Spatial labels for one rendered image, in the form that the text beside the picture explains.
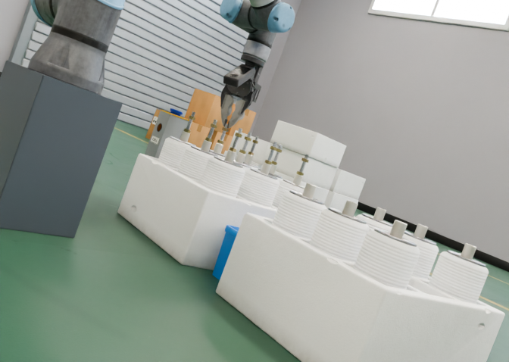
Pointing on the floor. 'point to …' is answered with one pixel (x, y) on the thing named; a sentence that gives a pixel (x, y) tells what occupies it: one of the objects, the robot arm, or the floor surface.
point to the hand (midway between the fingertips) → (226, 123)
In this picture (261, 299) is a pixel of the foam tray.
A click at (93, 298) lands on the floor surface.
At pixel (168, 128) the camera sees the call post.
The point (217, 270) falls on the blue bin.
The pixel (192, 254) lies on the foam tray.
